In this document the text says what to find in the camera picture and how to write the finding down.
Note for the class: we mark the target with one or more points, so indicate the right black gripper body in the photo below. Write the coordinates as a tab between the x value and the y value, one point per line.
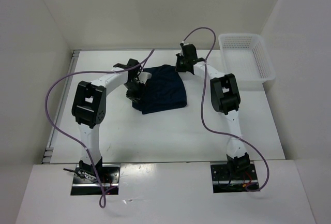
180	66

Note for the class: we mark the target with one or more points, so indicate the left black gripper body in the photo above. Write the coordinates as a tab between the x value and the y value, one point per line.
134	89

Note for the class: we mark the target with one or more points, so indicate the navy blue shorts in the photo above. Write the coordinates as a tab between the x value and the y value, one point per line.
163	91

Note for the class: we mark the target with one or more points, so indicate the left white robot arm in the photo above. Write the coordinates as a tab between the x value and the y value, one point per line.
89	109

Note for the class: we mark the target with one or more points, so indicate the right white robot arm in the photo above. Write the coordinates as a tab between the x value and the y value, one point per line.
225	100

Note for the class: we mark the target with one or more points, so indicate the white plastic basket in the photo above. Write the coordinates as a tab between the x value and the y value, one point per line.
245	55

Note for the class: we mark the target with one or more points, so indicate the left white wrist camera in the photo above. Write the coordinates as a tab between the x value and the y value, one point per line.
144	76

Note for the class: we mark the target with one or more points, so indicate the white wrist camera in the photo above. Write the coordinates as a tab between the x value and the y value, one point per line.
144	76
183	43

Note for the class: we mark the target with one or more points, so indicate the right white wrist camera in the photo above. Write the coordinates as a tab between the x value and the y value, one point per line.
183	43

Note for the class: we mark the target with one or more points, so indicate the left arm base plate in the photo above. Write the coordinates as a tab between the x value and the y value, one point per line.
86	185

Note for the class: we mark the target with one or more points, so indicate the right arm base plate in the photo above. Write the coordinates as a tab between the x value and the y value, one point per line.
223	182

